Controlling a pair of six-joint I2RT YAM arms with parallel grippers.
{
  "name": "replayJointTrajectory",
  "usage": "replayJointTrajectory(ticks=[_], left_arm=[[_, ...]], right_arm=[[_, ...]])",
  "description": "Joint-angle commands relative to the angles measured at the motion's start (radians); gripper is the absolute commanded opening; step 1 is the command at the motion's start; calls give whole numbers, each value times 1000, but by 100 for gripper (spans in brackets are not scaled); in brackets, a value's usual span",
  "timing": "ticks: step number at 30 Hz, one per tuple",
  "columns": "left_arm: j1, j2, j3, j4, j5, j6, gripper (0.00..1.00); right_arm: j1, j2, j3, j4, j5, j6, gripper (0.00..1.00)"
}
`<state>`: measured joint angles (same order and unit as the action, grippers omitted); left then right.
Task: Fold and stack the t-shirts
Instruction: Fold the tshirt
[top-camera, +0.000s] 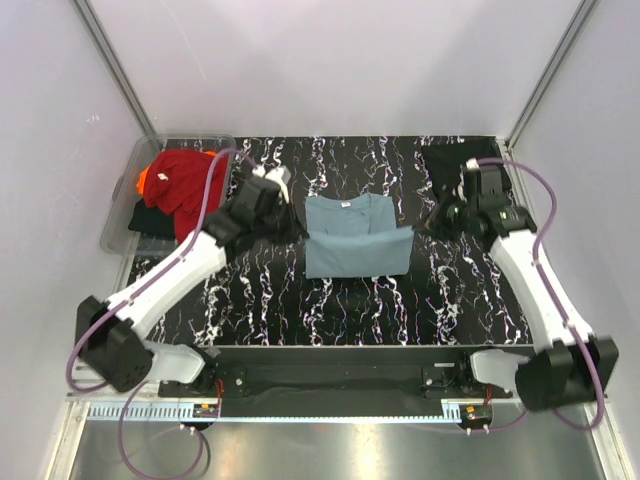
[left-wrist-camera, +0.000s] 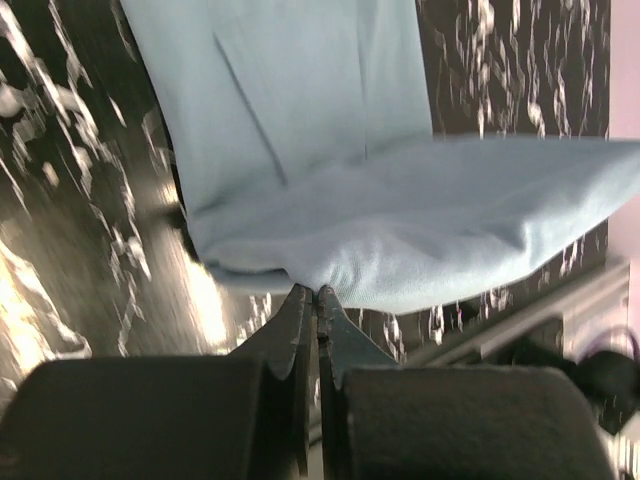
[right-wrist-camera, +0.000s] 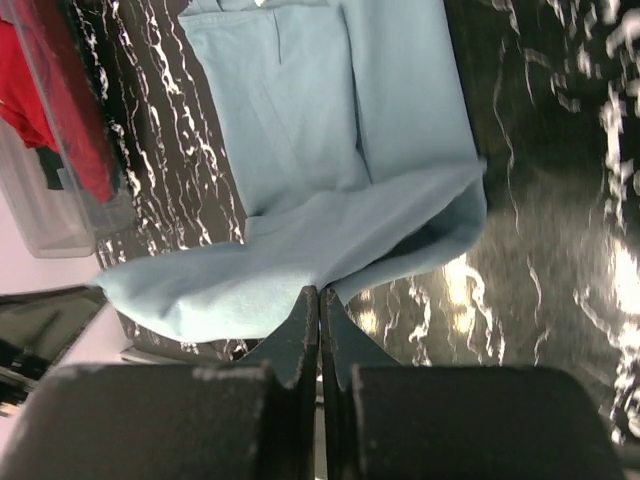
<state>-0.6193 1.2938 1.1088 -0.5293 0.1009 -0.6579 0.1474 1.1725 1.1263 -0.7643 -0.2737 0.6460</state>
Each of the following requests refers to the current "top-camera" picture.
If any red t-shirt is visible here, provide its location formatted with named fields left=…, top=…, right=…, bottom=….
left=142, top=149, right=216, bottom=243

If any orange t-shirt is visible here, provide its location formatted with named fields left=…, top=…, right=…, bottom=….
left=136, top=168, right=149, bottom=196

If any blue t-shirt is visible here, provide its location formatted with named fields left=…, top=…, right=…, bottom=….
left=305, top=193, right=414, bottom=279

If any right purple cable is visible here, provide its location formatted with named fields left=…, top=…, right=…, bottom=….
left=467, top=157, right=606, bottom=437

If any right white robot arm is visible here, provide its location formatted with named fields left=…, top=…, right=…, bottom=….
left=430, top=158, right=619, bottom=413

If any black t-shirt in bin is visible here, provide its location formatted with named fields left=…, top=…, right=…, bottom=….
left=128, top=199, right=175, bottom=239

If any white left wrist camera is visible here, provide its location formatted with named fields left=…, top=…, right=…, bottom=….
left=252, top=165, right=291, bottom=203

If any folded black t-shirt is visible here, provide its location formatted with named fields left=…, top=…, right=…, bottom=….
left=421, top=137, right=500, bottom=201

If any white slotted cable duct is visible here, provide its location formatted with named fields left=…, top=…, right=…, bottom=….
left=88, top=401, right=220, bottom=422

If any clear plastic bin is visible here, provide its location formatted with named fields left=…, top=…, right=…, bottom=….
left=100, top=134, right=236, bottom=257

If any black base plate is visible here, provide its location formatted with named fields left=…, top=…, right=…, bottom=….
left=157, top=344, right=531, bottom=419

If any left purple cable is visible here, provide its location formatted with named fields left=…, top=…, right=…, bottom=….
left=65, top=147, right=261, bottom=476

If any purple cable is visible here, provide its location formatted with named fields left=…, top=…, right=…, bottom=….
left=65, top=147, right=261, bottom=476
left=467, top=157, right=606, bottom=437

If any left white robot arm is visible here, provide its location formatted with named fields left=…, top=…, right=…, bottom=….
left=72, top=167, right=296, bottom=396

